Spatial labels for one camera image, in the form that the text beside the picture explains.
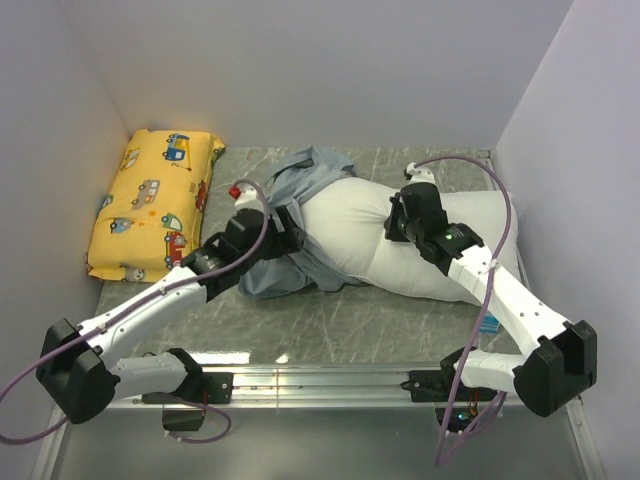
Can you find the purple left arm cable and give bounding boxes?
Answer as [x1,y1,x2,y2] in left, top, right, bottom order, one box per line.
[0,178,271,445]

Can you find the yellow car-print pillow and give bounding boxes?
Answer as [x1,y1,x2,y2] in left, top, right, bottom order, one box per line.
[87,129,225,283]

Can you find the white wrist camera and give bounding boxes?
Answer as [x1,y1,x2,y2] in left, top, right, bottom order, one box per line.
[229,183,263,211]
[403,162,435,184]

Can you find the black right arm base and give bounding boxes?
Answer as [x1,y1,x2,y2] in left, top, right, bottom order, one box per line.
[400,370,495,434]

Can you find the blue white pillow label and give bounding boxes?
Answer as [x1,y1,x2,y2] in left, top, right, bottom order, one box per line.
[479,314,500,334]

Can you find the white pillow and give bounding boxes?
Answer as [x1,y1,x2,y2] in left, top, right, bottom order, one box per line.
[300,178,520,305]

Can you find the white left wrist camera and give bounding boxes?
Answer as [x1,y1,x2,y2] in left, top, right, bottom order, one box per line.
[229,183,263,211]

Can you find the blue-grey pillowcase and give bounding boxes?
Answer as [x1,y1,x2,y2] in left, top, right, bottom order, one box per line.
[238,146,364,299]

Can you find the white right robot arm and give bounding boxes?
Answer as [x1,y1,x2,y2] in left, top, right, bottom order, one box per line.
[385,182,598,417]

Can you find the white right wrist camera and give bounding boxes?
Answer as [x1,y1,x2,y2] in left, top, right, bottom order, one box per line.
[403,162,435,184]

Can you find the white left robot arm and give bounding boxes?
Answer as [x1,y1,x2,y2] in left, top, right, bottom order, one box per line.
[36,207,304,424]

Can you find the aluminium front rail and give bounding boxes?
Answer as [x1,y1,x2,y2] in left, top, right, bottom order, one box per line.
[53,363,521,411]

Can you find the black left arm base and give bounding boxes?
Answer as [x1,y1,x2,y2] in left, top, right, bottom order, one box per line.
[141,371,234,434]

